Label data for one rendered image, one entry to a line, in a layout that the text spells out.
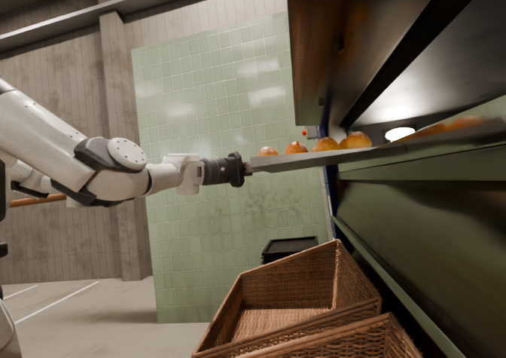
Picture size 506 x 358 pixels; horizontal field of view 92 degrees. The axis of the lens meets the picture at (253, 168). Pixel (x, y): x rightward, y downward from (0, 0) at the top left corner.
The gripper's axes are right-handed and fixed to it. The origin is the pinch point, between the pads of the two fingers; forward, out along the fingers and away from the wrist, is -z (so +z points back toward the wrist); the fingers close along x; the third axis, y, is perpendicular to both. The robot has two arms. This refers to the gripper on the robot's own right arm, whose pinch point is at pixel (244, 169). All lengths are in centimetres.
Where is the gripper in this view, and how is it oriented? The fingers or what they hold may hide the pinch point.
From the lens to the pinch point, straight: 89.8
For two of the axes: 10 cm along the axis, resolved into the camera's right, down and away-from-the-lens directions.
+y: 7.0, -1.4, -7.0
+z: -7.0, 0.4, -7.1
